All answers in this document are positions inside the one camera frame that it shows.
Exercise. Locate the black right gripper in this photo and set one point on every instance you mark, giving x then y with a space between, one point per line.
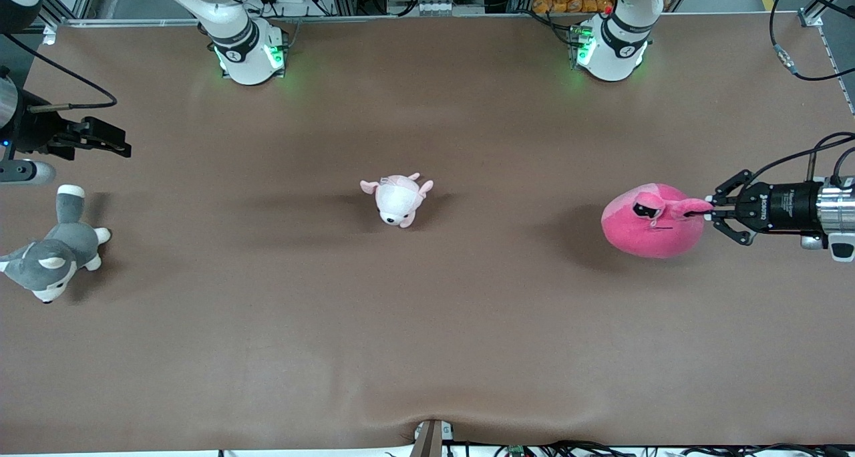
37 131

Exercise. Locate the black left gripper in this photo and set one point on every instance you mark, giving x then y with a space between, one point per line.
783 206

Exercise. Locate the white terminal block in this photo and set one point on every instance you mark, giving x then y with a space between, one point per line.
434 7

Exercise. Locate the grey and white husky plush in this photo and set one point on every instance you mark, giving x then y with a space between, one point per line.
60 253

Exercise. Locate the pale pink white puppy plush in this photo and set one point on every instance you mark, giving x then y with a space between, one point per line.
397 200

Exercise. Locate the round hot pink plush toy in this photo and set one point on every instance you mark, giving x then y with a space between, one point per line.
648 233

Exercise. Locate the small green circuit board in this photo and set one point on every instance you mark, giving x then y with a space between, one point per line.
516 451

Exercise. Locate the brown table mat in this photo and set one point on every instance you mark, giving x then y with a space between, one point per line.
427 343

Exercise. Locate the aluminium profile post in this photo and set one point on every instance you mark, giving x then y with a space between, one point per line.
63 3
818 6

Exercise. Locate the aluminium table edge rail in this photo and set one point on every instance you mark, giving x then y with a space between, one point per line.
434 18

